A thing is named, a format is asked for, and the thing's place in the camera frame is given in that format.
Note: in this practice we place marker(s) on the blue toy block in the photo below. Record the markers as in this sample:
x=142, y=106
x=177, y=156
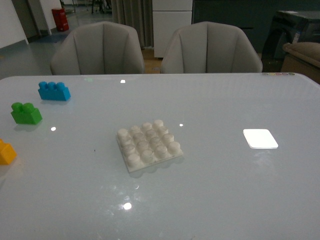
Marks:
x=53, y=91

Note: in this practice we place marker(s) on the green toy block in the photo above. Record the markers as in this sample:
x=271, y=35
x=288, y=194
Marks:
x=25, y=113

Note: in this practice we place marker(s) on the yellow toy block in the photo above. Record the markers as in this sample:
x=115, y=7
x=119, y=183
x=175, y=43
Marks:
x=7, y=153

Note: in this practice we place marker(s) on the right grey chair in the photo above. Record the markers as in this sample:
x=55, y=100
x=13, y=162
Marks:
x=210, y=47

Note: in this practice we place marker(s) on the grey chair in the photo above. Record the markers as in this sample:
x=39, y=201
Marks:
x=102, y=48
x=210, y=47

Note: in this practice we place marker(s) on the left grey chair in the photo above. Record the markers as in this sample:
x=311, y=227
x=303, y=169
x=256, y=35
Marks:
x=102, y=48

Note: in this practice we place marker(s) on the white drawer cabinet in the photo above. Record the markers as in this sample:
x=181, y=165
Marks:
x=168, y=16

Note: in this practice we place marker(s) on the grey curtain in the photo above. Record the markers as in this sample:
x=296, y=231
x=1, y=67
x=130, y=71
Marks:
x=137, y=14

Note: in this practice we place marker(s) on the coloured dots sticker strip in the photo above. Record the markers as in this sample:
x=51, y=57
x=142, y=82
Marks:
x=278, y=74

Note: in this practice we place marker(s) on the red bin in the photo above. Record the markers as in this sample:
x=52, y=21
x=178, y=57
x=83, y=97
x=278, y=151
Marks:
x=60, y=19

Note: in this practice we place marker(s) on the white studded base plate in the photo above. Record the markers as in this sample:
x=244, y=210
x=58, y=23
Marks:
x=147, y=144

